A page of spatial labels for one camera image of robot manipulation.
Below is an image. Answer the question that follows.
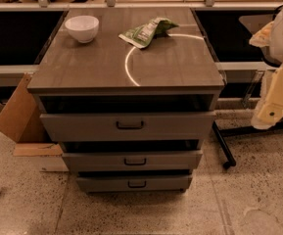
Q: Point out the white ceramic bowl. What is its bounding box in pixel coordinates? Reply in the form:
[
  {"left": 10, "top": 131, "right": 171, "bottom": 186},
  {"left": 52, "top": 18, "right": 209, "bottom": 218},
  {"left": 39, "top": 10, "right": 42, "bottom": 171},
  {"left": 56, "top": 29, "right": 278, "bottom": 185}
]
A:
[{"left": 65, "top": 16, "right": 99, "bottom": 43}]

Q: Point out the grey top drawer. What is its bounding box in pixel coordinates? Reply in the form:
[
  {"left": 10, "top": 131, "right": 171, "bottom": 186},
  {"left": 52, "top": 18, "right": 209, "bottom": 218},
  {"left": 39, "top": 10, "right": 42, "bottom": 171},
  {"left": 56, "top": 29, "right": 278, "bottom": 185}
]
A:
[{"left": 40, "top": 112, "right": 214, "bottom": 142}]

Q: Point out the grey drawer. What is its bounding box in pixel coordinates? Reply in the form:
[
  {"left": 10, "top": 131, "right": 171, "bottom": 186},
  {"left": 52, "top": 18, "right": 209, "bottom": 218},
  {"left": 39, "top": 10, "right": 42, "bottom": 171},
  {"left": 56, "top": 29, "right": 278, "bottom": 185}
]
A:
[
  {"left": 40, "top": 112, "right": 214, "bottom": 142},
  {"left": 76, "top": 175, "right": 192, "bottom": 193},
  {"left": 63, "top": 150, "right": 203, "bottom": 172}
]

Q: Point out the brown cardboard box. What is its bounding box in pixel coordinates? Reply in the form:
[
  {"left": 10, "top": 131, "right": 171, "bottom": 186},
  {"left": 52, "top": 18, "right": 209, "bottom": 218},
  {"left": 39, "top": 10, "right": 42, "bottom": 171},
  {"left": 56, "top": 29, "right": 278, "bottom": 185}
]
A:
[{"left": 0, "top": 73, "right": 68, "bottom": 172}]

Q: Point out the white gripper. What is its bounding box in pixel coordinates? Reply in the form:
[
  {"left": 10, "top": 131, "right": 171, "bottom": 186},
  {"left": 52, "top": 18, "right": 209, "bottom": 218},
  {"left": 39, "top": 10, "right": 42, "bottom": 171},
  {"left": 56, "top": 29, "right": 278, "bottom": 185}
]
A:
[{"left": 251, "top": 65, "right": 283, "bottom": 130}]

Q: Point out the grey drawer cabinet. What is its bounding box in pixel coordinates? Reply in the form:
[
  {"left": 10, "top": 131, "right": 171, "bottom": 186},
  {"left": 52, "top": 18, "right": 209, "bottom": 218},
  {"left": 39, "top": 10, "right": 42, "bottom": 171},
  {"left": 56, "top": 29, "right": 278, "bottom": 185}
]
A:
[{"left": 28, "top": 8, "right": 224, "bottom": 180}]

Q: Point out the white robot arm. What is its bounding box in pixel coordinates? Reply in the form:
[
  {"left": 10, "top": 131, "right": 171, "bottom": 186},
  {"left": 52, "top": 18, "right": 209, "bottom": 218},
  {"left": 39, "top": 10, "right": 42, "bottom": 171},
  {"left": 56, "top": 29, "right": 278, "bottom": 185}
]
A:
[{"left": 249, "top": 8, "right": 283, "bottom": 129}]

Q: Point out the green snack bag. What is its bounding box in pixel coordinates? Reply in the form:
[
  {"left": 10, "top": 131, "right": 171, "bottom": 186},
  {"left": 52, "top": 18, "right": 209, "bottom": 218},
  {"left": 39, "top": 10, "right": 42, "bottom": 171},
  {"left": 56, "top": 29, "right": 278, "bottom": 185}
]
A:
[{"left": 118, "top": 17, "right": 178, "bottom": 49}]

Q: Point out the black side table stand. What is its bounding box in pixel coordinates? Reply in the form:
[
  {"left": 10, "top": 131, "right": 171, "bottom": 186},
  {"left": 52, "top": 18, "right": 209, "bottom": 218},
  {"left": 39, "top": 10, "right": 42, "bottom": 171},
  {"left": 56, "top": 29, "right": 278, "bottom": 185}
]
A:
[{"left": 212, "top": 7, "right": 283, "bottom": 170}]

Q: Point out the grey bottom drawer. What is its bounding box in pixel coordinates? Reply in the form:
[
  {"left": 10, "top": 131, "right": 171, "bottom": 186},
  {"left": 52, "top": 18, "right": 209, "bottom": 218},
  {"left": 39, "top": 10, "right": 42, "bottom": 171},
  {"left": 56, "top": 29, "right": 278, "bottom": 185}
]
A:
[{"left": 76, "top": 175, "right": 192, "bottom": 193}]

